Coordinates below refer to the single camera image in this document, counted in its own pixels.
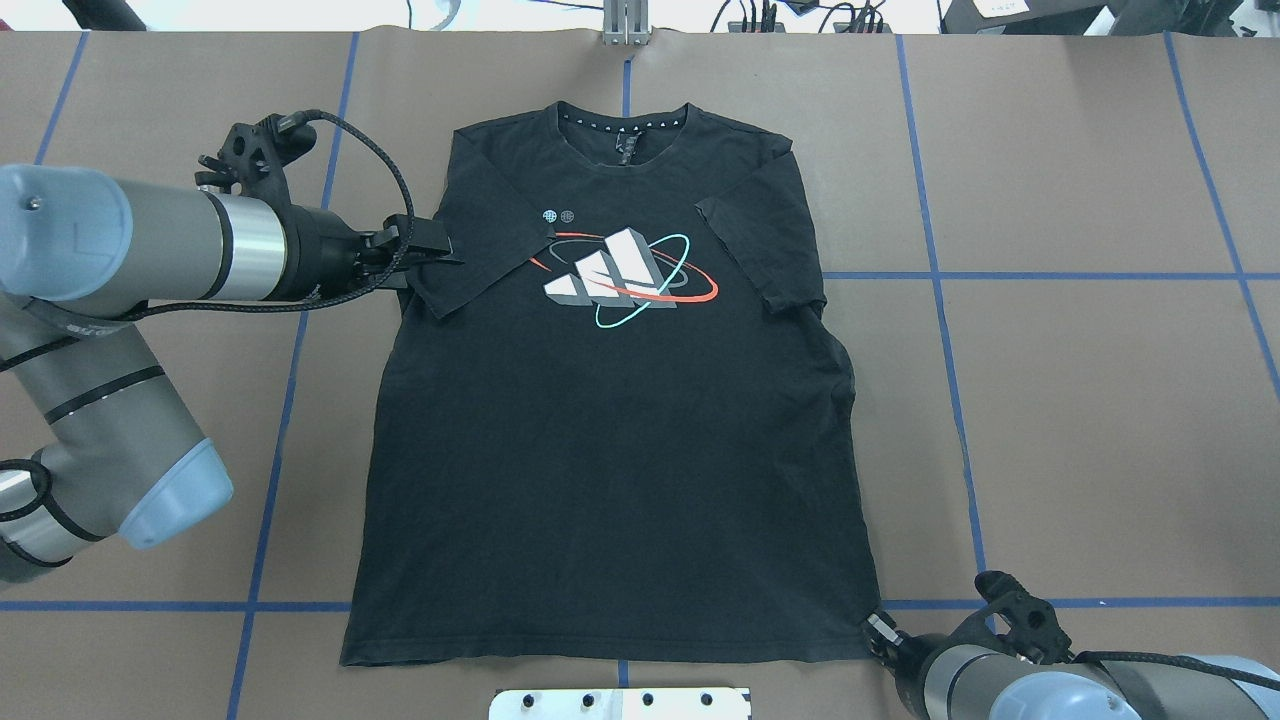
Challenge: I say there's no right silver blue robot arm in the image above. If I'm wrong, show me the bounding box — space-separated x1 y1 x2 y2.
863 611 1279 719

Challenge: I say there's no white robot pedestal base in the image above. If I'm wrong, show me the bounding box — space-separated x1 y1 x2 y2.
486 685 754 719

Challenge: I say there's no black graphic t-shirt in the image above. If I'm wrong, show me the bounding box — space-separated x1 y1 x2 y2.
340 102 881 667

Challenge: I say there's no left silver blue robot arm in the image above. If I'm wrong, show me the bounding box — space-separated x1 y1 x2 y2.
3 158 452 589

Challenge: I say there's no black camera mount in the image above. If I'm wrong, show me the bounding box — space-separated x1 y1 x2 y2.
974 570 1075 666
195 114 317 209

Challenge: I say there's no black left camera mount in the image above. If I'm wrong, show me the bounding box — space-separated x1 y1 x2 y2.
195 114 317 209

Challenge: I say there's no aluminium frame post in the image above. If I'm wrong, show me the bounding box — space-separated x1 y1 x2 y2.
602 0 652 47

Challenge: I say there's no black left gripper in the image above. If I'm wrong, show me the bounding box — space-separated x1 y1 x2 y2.
285 205 456 301

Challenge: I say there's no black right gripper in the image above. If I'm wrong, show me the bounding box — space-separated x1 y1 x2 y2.
860 610 946 701

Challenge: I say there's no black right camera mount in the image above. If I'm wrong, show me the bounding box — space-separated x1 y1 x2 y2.
974 570 1075 666

